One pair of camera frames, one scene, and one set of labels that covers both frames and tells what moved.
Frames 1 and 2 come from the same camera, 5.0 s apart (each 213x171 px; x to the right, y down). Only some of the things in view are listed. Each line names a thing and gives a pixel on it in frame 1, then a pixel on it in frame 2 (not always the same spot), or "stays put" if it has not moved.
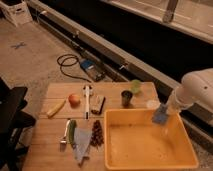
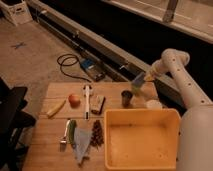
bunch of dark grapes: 97,134 stays put
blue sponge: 160,117 to 138,80
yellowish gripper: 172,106 to 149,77
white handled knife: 87,91 stays put
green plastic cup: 135,85 stays put
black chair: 12,121 stays put
